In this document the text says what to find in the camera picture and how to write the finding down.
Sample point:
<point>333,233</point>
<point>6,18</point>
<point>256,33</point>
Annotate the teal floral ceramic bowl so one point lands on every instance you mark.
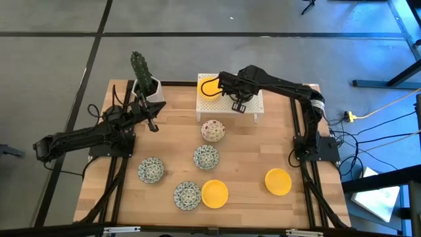
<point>187,195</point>
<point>206,157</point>
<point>150,170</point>

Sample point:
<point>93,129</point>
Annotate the black stand base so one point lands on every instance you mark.
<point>378,84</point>

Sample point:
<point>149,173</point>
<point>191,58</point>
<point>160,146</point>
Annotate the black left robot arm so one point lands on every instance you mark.
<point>82,135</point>

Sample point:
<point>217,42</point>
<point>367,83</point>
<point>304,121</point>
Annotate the yellow plastic bowl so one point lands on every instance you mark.
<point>278,181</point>
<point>210,90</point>
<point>214,194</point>

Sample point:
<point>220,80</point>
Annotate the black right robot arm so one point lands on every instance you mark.
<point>289,87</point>

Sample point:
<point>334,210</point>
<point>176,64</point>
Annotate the black aluminium frame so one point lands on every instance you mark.
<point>65,232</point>

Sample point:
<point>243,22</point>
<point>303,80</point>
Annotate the green bowl with red flowers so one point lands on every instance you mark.
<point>213,130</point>

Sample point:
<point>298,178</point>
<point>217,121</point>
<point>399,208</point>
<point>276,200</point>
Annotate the white flat panel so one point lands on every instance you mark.
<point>375,197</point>

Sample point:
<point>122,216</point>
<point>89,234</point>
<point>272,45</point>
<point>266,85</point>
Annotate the white perforated metal rack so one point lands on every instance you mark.
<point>253,105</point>

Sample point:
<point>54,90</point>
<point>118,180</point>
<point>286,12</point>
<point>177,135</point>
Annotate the small black camera box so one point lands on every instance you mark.
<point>212,231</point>

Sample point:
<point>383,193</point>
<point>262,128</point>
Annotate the silver aluminium bracket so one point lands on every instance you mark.
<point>121,229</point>
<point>304,233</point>

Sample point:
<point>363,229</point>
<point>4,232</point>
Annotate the yellow power plug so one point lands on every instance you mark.
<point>349,116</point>

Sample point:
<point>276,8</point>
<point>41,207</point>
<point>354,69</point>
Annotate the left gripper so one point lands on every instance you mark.
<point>146,113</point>

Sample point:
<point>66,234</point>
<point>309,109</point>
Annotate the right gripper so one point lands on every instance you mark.
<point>241,95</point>

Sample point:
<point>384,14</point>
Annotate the green cactus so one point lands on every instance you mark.
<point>140,70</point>

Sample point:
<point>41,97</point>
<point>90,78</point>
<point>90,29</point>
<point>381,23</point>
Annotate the white plant pot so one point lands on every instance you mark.
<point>158,93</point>

